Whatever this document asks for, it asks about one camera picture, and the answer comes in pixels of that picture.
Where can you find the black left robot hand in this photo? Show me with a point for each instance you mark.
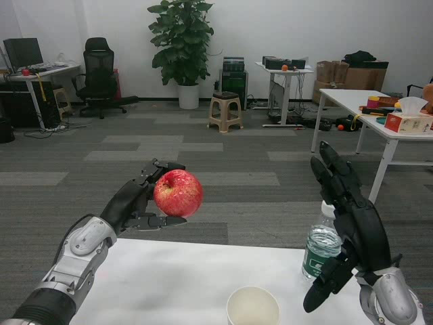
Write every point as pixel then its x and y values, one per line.
pixel 125 203

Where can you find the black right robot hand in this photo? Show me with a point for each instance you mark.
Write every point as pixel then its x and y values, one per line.
pixel 365 230

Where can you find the red apple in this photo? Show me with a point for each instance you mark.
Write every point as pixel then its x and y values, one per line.
pixel 179 194

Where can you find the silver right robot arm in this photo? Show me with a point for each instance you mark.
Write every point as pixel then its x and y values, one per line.
pixel 392 294

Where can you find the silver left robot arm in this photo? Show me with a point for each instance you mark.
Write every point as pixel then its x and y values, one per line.
pixel 81 250

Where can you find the clear green-label water bottle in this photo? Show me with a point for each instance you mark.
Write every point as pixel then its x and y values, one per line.
pixel 318 250

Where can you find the white power strip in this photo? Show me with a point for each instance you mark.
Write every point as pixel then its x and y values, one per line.
pixel 54 128

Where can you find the black tool on floor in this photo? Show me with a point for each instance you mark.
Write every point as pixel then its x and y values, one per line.
pixel 345 122

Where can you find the green round lid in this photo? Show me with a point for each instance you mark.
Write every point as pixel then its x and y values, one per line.
pixel 380 120

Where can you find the red white tissue box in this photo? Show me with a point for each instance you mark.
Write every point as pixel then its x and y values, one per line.
pixel 407 123

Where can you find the small wooden stool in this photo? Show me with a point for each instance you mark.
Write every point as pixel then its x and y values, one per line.
pixel 64 103

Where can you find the yellow pink cup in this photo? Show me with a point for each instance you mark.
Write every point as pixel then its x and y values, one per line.
pixel 373 102

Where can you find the black office chair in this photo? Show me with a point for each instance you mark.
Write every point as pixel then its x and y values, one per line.
pixel 96 74

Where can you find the beige plastic stool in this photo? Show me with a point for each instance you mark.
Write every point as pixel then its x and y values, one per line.
pixel 225 116

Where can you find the long white table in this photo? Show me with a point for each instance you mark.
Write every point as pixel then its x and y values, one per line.
pixel 345 96

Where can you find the white paper cup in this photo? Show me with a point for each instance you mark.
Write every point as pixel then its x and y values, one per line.
pixel 252 311

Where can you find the black trash bin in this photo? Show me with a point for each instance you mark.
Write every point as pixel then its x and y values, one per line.
pixel 6 130

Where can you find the low cardboard box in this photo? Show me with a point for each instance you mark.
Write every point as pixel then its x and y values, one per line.
pixel 321 94

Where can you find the black cabinet under desk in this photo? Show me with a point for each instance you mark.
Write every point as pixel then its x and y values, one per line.
pixel 20 105

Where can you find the orange plush toy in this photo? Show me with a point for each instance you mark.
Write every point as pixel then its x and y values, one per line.
pixel 429 98

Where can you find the white office desk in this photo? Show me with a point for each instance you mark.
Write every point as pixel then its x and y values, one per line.
pixel 57 70

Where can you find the large brown cardboard box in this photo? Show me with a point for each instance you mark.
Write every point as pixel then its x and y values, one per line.
pixel 365 78

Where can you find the green black computer case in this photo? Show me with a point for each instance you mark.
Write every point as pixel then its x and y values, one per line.
pixel 233 84

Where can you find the small open cardboard box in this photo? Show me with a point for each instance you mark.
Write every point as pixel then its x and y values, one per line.
pixel 329 72

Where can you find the small red desk object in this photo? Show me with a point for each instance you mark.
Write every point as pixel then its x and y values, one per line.
pixel 25 72

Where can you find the black bag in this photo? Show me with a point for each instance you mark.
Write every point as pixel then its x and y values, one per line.
pixel 360 57

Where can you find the green plant in white pot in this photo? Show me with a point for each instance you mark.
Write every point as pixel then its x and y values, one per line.
pixel 182 37

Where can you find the black striped equipment box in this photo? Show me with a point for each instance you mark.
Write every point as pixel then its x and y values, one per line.
pixel 233 64

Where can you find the white standing desk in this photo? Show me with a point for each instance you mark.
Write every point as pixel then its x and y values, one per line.
pixel 285 72

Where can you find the small black device box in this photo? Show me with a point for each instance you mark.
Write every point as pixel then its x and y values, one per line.
pixel 298 64

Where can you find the black computer monitor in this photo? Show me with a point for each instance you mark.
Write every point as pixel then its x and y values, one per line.
pixel 23 52

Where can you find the large black device box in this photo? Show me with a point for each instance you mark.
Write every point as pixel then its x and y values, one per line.
pixel 275 62

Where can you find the black metal chair frame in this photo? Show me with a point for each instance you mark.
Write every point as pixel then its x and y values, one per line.
pixel 413 87

